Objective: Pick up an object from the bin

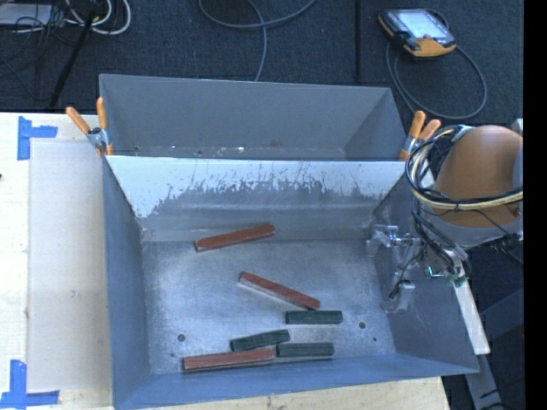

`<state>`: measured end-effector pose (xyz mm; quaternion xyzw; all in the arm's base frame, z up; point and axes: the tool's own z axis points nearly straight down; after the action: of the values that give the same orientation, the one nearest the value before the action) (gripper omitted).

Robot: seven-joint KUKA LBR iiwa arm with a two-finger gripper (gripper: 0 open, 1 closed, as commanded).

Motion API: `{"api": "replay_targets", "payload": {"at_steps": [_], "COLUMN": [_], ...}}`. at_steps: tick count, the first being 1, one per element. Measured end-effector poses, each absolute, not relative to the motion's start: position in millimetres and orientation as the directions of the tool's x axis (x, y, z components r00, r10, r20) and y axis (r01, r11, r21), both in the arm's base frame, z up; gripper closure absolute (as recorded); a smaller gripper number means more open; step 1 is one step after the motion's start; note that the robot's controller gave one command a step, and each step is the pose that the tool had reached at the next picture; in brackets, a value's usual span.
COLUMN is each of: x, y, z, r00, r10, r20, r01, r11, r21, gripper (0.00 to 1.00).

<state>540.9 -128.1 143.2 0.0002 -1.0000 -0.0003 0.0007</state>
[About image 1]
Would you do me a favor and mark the dark green flat block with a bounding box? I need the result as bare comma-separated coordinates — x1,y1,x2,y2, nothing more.
275,342,336,359
230,329,291,353
285,309,344,326

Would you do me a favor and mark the grey metal bin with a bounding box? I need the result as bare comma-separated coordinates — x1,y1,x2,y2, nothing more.
97,73,481,410

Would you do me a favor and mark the red-brown flat block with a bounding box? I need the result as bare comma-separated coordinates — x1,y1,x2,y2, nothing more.
194,223,277,254
238,271,322,312
181,347,276,373

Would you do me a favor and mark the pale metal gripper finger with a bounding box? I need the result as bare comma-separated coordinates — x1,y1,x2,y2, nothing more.
364,224,424,256
381,252,428,314

